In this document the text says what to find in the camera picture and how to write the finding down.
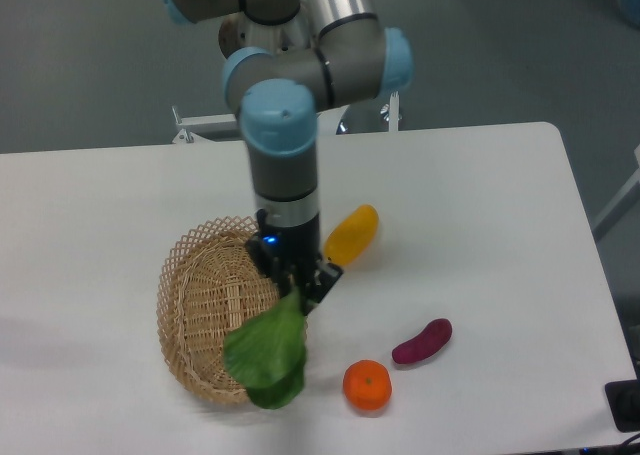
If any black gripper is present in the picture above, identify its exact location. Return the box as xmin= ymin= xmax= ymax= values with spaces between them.
xmin=245 ymin=209 xmax=344 ymax=315

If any green bok choy toy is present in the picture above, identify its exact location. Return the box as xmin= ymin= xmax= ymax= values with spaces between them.
xmin=223 ymin=289 xmax=307 ymax=410

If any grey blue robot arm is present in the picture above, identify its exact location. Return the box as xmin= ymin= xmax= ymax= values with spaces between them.
xmin=162 ymin=0 xmax=414 ymax=313

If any woven wicker basket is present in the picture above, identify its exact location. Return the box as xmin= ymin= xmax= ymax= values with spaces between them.
xmin=156 ymin=216 xmax=284 ymax=404

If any yellow mango toy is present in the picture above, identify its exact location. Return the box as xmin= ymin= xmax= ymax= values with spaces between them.
xmin=324 ymin=204 xmax=379 ymax=266

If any orange tangerine toy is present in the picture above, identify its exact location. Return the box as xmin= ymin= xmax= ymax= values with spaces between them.
xmin=342 ymin=359 xmax=393 ymax=411

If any purple sweet potato toy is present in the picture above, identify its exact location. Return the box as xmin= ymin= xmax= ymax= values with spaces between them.
xmin=391 ymin=318 xmax=453 ymax=365

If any black device at table edge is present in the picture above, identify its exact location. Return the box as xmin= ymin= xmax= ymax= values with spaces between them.
xmin=605 ymin=379 xmax=639 ymax=433

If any white metal frame leg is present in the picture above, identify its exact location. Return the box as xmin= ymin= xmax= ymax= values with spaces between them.
xmin=591 ymin=147 xmax=639 ymax=243

